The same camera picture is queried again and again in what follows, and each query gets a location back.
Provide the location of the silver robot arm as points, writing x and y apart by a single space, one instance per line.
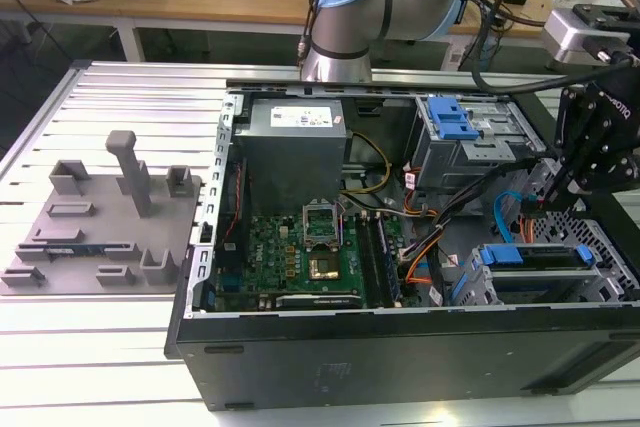
350 12

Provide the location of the wooden workbench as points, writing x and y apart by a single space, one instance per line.
200 2

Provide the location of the black graphics card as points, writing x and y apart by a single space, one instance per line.
320 302

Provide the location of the CPU socket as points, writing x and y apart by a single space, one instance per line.
320 234

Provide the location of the RAM stick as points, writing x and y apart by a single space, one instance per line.
75 250

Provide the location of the metal disk bay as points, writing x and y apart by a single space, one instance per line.
540 274

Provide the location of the black RAM slot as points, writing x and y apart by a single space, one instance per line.
365 262
376 262

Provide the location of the blue plastic drive latch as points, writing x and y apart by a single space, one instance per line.
452 119

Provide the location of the square motherboard chip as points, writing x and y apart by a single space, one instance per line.
325 268

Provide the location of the grey parts rack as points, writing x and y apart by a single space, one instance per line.
100 227

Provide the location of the green motherboard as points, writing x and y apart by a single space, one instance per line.
270 257

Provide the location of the grey metal drive cage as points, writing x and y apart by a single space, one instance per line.
450 167

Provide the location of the grey power supply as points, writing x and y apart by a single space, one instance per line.
295 157

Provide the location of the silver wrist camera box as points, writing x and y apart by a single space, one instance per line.
570 34

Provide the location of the hard disk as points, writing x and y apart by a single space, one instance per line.
507 254

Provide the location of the black open PC case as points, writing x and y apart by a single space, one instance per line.
400 362

